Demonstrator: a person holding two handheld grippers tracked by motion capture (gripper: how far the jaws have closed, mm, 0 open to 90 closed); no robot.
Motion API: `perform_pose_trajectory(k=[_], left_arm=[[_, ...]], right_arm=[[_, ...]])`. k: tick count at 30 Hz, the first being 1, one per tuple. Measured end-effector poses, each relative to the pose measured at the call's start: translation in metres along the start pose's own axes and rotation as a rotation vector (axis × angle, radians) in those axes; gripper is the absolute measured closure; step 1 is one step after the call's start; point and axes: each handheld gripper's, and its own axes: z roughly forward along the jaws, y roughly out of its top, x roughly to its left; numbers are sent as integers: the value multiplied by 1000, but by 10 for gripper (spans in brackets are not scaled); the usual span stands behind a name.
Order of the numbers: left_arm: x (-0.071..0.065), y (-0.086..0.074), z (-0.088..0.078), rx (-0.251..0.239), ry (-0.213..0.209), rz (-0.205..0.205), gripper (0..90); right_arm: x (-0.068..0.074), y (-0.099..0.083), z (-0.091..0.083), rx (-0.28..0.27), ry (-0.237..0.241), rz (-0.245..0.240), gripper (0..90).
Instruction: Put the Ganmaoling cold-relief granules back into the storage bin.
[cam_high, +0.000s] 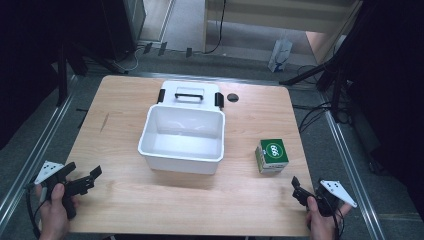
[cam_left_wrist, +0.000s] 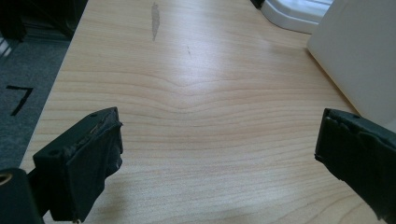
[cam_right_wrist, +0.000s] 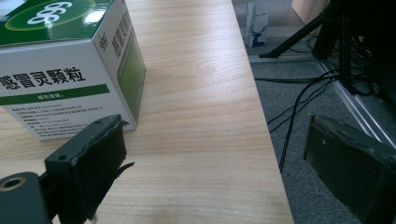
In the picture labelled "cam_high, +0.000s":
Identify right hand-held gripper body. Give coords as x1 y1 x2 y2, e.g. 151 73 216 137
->
294 179 358 218

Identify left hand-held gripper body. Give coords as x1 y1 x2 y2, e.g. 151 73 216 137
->
33 160 97 221

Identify person's right hand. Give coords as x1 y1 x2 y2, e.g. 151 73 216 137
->
305 195 353 240

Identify person's left hand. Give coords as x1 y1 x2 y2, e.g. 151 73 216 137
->
35 182 81 240

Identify green and white carton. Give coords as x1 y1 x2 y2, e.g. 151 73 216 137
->
254 138 290 175

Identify white plastic storage box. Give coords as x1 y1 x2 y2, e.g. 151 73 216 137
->
137 103 227 176

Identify black metal stand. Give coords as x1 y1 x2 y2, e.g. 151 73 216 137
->
55 39 130 108
279 49 359 114

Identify white paper bag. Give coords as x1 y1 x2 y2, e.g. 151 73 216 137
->
267 37 294 74

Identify black cabinet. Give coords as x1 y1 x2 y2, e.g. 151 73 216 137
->
99 0 148 62

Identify light wooden shelf unit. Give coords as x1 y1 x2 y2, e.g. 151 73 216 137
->
201 0 364 65

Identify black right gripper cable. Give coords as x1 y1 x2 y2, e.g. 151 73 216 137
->
328 199 346 240

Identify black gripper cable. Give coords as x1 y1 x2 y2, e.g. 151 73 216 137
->
25 182 44 240
328 199 346 240

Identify metal floor rail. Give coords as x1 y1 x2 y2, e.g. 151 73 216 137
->
318 89 388 240
0 73 80 221

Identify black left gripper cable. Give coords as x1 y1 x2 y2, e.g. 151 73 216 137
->
25 182 44 240

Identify black floor cables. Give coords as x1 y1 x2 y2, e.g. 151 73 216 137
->
292 64 353 134

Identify white floor cable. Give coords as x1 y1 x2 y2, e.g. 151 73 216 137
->
112 46 140 73

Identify white lid with black handle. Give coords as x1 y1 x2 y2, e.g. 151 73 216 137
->
156 80 225 111

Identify black hanging cable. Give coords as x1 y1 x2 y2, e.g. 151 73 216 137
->
202 0 228 55

